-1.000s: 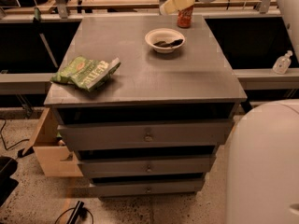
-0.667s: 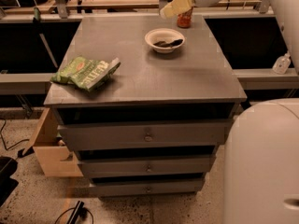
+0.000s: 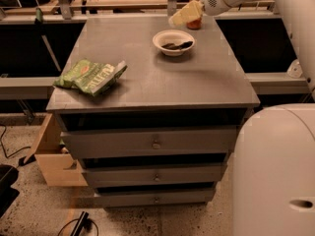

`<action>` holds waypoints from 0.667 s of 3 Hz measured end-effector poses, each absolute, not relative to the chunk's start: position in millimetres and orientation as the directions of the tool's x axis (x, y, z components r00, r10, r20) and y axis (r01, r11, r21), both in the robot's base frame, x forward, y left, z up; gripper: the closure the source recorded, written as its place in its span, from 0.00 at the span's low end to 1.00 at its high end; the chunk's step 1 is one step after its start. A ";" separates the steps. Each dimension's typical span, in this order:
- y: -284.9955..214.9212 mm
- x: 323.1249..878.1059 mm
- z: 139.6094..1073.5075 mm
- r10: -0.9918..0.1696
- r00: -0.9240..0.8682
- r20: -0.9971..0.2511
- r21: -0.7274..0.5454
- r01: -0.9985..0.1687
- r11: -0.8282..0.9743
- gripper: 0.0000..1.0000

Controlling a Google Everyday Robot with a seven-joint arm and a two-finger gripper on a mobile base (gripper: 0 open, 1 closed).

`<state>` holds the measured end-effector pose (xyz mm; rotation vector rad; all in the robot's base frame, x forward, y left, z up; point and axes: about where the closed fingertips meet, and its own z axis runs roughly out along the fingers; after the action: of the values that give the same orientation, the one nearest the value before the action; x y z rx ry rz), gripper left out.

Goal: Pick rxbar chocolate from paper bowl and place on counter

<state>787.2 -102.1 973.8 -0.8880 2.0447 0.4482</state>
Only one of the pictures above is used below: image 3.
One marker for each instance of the grey metal shelf frame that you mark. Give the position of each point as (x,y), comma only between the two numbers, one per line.
(264,83)

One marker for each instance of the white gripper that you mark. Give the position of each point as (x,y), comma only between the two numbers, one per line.
(195,9)

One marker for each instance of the grey drawer cabinet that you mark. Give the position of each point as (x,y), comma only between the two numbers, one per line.
(205,87)

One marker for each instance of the dark rxbar chocolate wrapper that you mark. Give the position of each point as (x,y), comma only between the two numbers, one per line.
(173,46)

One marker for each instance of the top grey drawer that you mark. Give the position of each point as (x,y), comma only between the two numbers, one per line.
(145,142)

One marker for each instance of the orange soda can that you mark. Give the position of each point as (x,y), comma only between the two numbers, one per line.
(194,15)

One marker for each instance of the white paper bowl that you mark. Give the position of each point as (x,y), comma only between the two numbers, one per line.
(172,36)

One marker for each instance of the grey drawer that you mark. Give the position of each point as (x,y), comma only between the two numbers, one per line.
(145,142)
(154,175)
(155,198)

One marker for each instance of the bottom grey drawer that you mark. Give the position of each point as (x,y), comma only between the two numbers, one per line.
(155,198)

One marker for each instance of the light wooden box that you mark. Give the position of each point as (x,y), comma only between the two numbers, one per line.
(57,166)

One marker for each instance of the black device on floor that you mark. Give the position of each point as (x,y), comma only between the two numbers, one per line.
(81,226)

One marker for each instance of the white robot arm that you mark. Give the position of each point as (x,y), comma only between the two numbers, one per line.
(274,156)

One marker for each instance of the black object at left edge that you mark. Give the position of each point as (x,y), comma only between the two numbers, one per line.
(8,176)

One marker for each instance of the green chip bag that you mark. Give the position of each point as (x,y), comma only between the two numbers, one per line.
(90,77)

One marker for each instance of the middle grey drawer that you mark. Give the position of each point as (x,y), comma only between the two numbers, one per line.
(154,175)

